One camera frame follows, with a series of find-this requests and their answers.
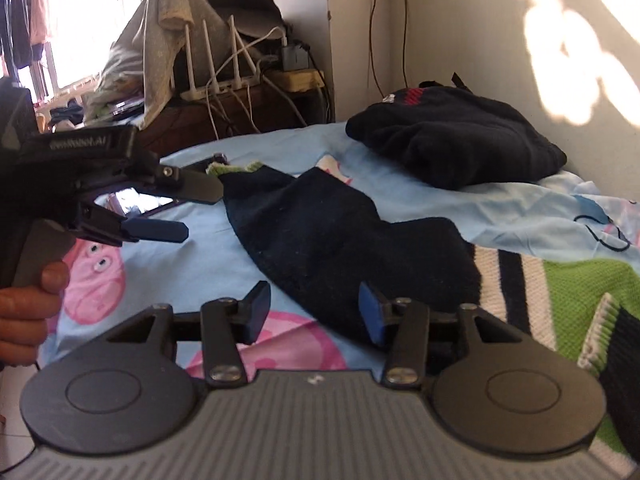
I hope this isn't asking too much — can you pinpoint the black smartphone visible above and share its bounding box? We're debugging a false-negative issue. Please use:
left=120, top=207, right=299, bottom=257
left=92, top=152, right=231, bottom=219

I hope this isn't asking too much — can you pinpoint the dark cap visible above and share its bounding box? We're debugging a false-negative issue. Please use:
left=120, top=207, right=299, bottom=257
left=207, top=0, right=286, bottom=40

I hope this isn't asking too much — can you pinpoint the grey hanging cloth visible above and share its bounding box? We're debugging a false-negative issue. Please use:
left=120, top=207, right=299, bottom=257
left=85, top=0, right=231, bottom=126

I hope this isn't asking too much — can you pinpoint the black green striped knit sweater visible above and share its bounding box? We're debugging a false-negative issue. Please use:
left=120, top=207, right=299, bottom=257
left=208, top=162, right=639, bottom=467

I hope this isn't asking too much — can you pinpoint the black folded garment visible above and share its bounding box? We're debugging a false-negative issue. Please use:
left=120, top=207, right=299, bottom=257
left=345, top=75, right=567, bottom=191

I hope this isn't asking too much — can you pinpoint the white wifi router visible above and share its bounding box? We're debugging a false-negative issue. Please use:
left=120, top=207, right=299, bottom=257
left=180, top=15, right=260, bottom=102

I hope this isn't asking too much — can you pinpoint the person's left hand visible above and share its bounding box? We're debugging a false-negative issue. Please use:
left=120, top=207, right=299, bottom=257
left=0, top=261, right=70, bottom=366

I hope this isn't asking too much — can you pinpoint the yellow box with charger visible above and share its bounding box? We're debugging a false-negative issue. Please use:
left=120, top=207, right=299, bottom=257
left=265, top=42, right=324, bottom=93

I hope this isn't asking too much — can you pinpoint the dark wall cable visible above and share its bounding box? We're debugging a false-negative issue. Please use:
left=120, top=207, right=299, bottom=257
left=366, top=0, right=410, bottom=99

